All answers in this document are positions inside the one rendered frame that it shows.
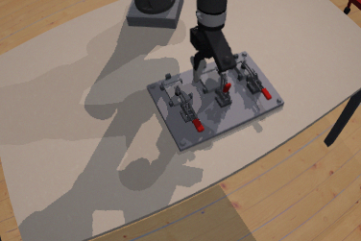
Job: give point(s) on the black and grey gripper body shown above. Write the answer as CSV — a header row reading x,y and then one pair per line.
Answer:
x,y
196,33

